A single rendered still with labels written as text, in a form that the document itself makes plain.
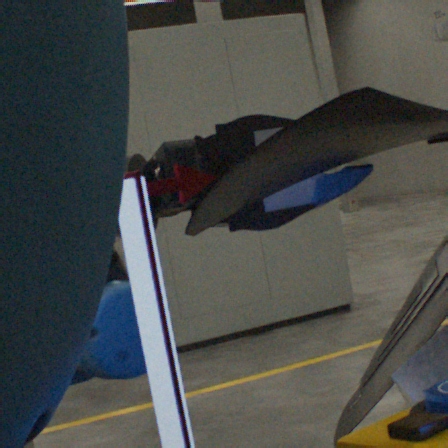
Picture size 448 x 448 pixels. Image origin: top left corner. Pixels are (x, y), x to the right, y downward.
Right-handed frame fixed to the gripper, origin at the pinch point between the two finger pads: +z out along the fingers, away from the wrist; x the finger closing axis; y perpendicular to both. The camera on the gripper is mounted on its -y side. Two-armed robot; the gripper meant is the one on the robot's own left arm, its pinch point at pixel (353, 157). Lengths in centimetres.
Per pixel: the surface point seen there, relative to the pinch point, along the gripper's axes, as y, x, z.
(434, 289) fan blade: 13.6, 11.8, 3.7
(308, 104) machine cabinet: 646, -110, -130
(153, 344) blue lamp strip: -23.2, 11.4, -9.6
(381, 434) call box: -40.6, 15.0, 6.1
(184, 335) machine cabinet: 579, 43, -225
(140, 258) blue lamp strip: -24.0, 6.3, -9.4
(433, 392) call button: -39.1, 13.8, 8.2
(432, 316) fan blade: 10.8, 14.0, 3.4
